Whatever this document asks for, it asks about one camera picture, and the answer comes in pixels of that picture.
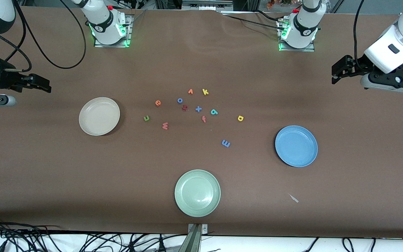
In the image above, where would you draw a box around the black cable tangle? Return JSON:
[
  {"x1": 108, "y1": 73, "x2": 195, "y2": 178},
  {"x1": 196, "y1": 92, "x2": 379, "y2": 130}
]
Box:
[{"x1": 0, "y1": 216, "x2": 188, "y2": 252}]

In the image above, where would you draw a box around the green plate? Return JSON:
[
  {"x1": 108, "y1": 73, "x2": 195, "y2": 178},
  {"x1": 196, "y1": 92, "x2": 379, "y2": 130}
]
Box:
[{"x1": 174, "y1": 169, "x2": 221, "y2": 218}]

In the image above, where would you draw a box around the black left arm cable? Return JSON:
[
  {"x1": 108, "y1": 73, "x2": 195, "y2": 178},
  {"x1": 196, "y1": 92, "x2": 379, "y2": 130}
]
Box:
[{"x1": 353, "y1": 0, "x2": 366, "y2": 67}]

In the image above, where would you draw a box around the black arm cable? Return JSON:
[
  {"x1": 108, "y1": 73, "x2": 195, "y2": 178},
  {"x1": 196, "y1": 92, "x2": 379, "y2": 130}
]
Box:
[
  {"x1": 353, "y1": 0, "x2": 366, "y2": 67},
  {"x1": 0, "y1": 0, "x2": 87, "y2": 72}
]

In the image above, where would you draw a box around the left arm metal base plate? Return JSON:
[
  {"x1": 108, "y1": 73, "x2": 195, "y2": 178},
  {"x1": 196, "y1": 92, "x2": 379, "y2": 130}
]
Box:
[{"x1": 279, "y1": 21, "x2": 316, "y2": 52}]

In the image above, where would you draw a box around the blue plate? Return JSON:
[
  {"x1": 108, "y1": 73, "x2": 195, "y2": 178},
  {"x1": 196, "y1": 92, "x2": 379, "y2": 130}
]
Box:
[{"x1": 275, "y1": 125, "x2": 318, "y2": 168}]

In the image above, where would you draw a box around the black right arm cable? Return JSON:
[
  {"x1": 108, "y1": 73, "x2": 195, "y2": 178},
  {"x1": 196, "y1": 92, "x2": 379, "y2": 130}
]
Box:
[{"x1": 0, "y1": 0, "x2": 87, "y2": 72}]

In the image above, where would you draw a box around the metal frame behind table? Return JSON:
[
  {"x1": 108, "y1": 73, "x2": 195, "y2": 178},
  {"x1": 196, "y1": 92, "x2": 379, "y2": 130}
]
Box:
[{"x1": 182, "y1": 0, "x2": 234, "y2": 11}]

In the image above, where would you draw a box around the beige plate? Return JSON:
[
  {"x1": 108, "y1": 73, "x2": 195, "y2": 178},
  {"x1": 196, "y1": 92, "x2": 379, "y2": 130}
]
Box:
[{"x1": 79, "y1": 97, "x2": 121, "y2": 136}]

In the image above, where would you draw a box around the black cable on tabletop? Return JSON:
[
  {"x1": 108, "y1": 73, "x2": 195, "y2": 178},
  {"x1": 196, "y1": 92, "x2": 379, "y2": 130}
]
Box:
[{"x1": 219, "y1": 10, "x2": 283, "y2": 30}]

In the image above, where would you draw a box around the metal table edge bracket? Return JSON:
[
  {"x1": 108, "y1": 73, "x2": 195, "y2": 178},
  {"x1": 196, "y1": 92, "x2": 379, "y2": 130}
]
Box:
[{"x1": 178, "y1": 223, "x2": 208, "y2": 252}]

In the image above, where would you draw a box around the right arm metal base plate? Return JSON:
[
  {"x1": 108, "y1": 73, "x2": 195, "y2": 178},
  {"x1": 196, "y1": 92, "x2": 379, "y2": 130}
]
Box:
[{"x1": 94, "y1": 16, "x2": 132, "y2": 48}]

